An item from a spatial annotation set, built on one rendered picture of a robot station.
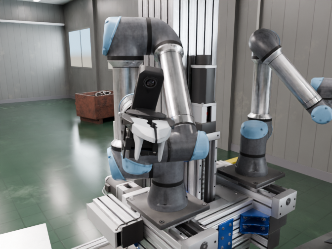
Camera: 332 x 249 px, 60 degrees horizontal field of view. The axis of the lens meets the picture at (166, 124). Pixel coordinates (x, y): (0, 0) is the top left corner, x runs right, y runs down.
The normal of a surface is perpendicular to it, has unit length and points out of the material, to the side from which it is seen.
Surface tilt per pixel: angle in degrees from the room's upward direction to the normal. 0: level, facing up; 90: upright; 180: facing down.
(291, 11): 90
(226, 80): 90
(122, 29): 75
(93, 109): 90
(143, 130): 36
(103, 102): 90
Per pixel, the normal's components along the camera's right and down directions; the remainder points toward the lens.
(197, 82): -0.80, 0.14
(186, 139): 0.15, -0.49
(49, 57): 0.60, 0.18
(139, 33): 0.19, 0.13
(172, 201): 0.20, -0.08
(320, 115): -0.46, 0.21
